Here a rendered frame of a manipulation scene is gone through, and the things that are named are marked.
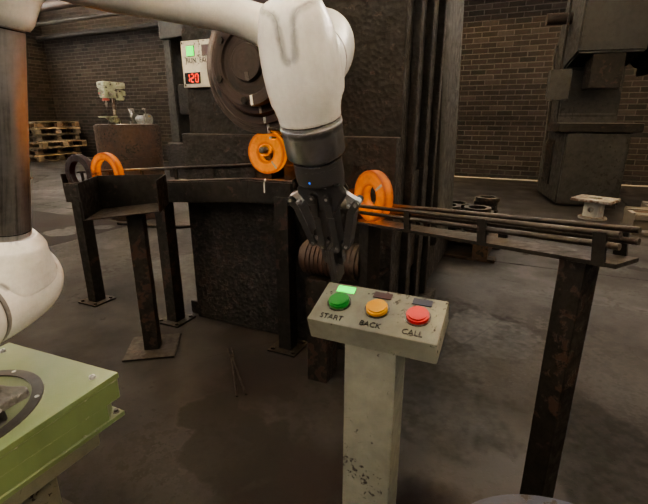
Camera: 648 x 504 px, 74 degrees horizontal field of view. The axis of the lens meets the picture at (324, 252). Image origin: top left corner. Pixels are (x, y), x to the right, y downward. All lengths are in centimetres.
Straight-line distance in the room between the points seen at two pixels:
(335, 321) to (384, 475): 33
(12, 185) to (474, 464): 131
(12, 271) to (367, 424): 74
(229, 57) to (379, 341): 118
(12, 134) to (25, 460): 56
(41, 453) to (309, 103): 73
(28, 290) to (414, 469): 105
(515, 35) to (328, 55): 705
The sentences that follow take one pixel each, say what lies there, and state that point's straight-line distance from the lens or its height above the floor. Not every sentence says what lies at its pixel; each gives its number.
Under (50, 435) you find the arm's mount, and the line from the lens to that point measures 94.
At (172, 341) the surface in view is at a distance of 202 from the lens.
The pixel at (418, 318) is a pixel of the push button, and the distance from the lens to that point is 77.
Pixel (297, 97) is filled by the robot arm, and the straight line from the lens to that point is 58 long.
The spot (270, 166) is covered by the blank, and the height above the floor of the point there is 76.
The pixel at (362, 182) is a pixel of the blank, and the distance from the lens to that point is 136.
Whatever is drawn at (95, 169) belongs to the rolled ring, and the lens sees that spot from 235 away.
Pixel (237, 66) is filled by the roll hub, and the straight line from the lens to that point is 161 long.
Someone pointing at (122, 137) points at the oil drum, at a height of 77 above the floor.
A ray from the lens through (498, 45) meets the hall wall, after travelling 759.
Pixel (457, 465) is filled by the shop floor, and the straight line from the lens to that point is 141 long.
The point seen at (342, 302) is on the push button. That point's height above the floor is 61.
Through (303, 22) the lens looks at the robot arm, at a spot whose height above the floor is 104.
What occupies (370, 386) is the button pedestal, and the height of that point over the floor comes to 46.
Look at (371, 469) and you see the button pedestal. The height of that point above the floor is 27.
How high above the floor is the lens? 94
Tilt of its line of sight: 17 degrees down
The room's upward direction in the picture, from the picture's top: straight up
